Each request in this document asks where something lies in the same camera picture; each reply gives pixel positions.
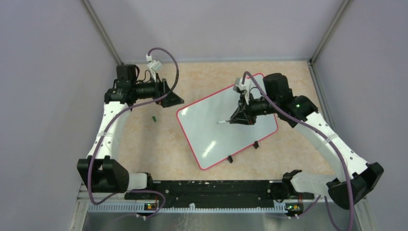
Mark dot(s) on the black whiteboard clip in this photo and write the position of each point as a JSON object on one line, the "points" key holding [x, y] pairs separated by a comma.
{"points": [[256, 145], [230, 159]]}

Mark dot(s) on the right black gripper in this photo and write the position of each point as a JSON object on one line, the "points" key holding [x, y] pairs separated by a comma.
{"points": [[243, 114]]}

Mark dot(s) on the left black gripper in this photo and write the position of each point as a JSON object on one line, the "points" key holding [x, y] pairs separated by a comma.
{"points": [[160, 89]]}

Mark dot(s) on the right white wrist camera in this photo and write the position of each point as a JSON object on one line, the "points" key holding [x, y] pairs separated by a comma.
{"points": [[243, 87]]}

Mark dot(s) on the white board with red frame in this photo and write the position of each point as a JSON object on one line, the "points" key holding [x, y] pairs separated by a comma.
{"points": [[212, 143]]}

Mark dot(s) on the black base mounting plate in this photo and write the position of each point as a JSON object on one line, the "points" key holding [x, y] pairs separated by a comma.
{"points": [[213, 194]]}

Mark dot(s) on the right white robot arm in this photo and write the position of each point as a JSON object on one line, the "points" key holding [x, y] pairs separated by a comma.
{"points": [[353, 177]]}

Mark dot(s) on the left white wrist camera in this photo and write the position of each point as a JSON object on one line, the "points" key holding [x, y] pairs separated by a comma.
{"points": [[153, 66]]}

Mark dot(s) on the white cable duct rail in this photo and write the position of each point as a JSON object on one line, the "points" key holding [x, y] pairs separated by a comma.
{"points": [[142, 208]]}

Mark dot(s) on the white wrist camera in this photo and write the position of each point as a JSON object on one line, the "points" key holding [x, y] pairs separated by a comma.
{"points": [[153, 66], [243, 87]]}

